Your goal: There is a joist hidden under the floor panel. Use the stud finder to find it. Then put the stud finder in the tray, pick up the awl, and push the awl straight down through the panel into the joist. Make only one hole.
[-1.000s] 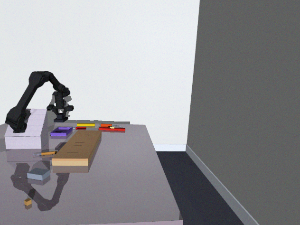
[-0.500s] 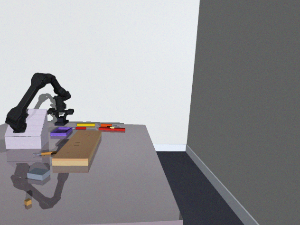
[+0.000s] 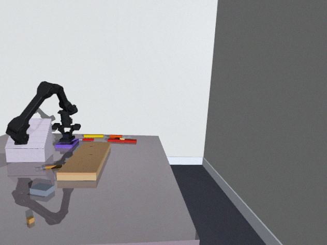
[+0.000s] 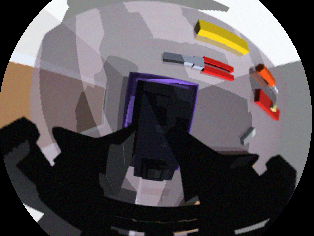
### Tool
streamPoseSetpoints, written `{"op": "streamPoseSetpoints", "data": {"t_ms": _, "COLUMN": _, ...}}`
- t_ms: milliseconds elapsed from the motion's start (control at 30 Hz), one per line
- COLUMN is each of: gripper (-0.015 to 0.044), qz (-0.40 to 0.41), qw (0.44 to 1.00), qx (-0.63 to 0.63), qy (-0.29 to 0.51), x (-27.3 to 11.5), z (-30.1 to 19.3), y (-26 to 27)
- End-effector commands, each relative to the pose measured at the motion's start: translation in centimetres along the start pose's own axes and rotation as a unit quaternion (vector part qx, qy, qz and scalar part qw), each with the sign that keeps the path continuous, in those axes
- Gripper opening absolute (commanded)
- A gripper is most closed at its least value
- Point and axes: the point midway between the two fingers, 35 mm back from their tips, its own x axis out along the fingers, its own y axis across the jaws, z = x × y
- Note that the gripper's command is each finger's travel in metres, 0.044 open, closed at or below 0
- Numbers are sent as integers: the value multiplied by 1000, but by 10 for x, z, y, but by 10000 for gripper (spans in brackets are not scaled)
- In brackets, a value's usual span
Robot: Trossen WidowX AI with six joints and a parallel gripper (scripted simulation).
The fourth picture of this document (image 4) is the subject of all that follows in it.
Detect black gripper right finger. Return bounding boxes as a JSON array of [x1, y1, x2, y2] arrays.
[[178, 131, 259, 203]]

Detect orange-handled awl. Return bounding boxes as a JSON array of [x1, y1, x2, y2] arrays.
[[255, 63, 277, 91]]

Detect purple tray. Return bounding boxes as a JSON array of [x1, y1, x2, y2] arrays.
[[122, 71, 200, 134]]

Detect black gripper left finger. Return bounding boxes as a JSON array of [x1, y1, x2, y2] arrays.
[[52, 122, 140, 196]]

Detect yellow rectangular bar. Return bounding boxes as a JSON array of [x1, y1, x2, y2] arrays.
[[196, 20, 249, 54]]

